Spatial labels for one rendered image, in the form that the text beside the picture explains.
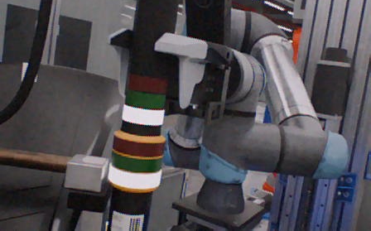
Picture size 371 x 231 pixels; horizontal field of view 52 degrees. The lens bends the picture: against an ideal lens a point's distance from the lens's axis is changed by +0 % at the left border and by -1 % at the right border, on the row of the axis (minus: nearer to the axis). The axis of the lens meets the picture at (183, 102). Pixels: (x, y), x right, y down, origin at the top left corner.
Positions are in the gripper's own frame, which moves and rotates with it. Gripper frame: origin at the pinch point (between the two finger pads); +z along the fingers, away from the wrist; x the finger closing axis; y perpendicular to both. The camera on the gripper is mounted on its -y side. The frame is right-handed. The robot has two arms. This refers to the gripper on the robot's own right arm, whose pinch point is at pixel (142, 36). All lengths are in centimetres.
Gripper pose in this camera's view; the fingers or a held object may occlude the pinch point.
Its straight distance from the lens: 30.4
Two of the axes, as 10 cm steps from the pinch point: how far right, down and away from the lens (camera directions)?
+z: -3.9, 0.2, -9.2
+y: -1.4, 9.9, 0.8
